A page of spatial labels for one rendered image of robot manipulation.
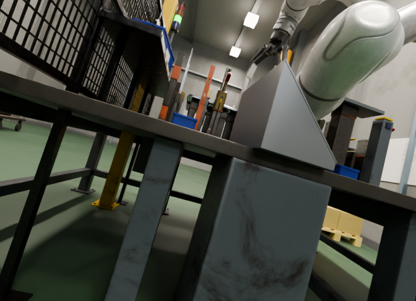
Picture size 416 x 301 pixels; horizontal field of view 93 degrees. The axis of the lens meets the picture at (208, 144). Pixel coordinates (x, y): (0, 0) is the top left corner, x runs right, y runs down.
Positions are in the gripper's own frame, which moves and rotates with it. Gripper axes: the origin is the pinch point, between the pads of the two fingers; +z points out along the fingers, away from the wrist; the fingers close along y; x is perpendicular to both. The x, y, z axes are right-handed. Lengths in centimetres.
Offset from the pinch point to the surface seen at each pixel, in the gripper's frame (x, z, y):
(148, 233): -40, 61, 29
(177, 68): -18, 9, -47
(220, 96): 5.5, 13.0, -28.3
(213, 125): 5.5, 30.4, -22.7
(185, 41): 381, -254, -1020
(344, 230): 306, 97, 1
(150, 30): -49, 7, -10
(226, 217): -27, 47, 40
